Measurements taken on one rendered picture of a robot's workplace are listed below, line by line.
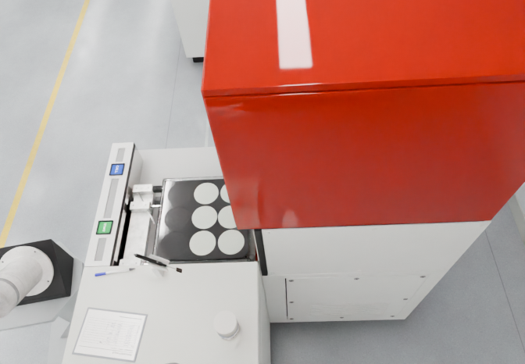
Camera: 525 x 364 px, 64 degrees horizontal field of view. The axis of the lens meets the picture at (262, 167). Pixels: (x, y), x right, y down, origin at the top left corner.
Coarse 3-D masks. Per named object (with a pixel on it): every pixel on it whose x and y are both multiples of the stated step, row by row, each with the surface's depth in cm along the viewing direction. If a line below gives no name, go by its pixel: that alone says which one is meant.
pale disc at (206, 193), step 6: (198, 186) 173; (204, 186) 173; (210, 186) 173; (198, 192) 172; (204, 192) 172; (210, 192) 171; (216, 192) 171; (198, 198) 170; (204, 198) 170; (210, 198) 170
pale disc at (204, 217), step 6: (198, 210) 167; (204, 210) 167; (210, 210) 167; (192, 216) 166; (198, 216) 166; (204, 216) 165; (210, 216) 165; (216, 216) 165; (192, 222) 164; (198, 222) 164; (204, 222) 164; (210, 222) 164; (204, 228) 163
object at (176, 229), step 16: (176, 192) 172; (192, 192) 172; (176, 208) 168; (192, 208) 168; (160, 224) 165; (176, 224) 164; (192, 224) 164; (160, 240) 161; (176, 240) 161; (160, 256) 157; (176, 256) 157; (192, 256) 157; (208, 256) 156; (224, 256) 156; (240, 256) 155
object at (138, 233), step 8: (136, 200) 174; (144, 200) 174; (152, 200) 174; (152, 208) 173; (136, 216) 170; (144, 216) 169; (136, 224) 168; (144, 224) 167; (128, 232) 166; (136, 232) 166; (144, 232) 165; (128, 240) 164; (136, 240) 164; (144, 240) 164; (128, 248) 162; (136, 248) 162; (144, 248) 162; (128, 256) 160
